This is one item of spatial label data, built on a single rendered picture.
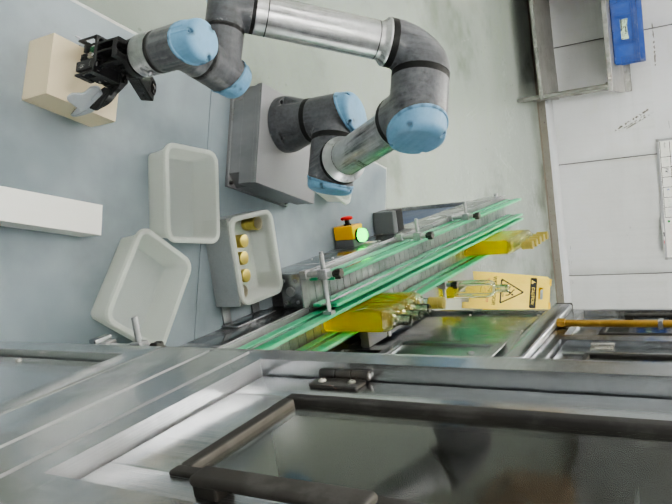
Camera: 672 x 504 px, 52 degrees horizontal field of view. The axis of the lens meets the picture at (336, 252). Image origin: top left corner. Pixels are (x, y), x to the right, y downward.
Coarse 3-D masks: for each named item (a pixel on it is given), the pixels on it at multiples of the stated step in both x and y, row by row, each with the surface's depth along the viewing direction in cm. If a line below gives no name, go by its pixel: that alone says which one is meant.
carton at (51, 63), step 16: (32, 48) 131; (48, 48) 128; (64, 48) 130; (80, 48) 133; (32, 64) 130; (48, 64) 127; (64, 64) 130; (32, 80) 129; (48, 80) 127; (64, 80) 130; (80, 80) 133; (32, 96) 128; (48, 96) 128; (64, 96) 129; (64, 112) 136; (96, 112) 136; (112, 112) 139
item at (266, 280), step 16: (240, 224) 180; (272, 224) 180; (256, 240) 183; (272, 240) 181; (256, 256) 184; (272, 256) 181; (240, 272) 168; (256, 272) 184; (272, 272) 182; (240, 288) 168; (256, 288) 183; (272, 288) 182
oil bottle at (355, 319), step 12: (348, 312) 186; (360, 312) 184; (372, 312) 182; (384, 312) 181; (324, 324) 191; (336, 324) 189; (348, 324) 187; (360, 324) 185; (372, 324) 183; (384, 324) 181
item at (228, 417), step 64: (128, 384) 76; (192, 384) 73; (256, 384) 76; (320, 384) 72; (384, 384) 70; (448, 384) 67; (512, 384) 64; (576, 384) 61; (640, 384) 58; (0, 448) 63; (64, 448) 60; (128, 448) 62; (192, 448) 60; (256, 448) 59; (320, 448) 57; (384, 448) 55; (448, 448) 54; (512, 448) 52; (576, 448) 51; (640, 448) 49
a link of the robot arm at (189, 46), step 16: (160, 32) 116; (176, 32) 113; (192, 32) 112; (208, 32) 115; (144, 48) 117; (160, 48) 115; (176, 48) 114; (192, 48) 113; (208, 48) 115; (160, 64) 117; (176, 64) 117; (192, 64) 116; (208, 64) 119
